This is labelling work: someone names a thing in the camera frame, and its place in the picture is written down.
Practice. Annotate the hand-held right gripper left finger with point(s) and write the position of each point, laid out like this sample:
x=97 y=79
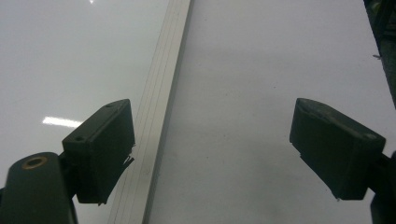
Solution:
x=102 y=149

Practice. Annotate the glossy white board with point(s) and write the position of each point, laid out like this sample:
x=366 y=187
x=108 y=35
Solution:
x=68 y=62

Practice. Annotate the metal stand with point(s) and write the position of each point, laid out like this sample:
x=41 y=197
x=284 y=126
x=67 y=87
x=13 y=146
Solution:
x=387 y=53

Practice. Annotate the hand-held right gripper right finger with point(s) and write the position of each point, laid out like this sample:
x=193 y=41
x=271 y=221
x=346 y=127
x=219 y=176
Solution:
x=333 y=149

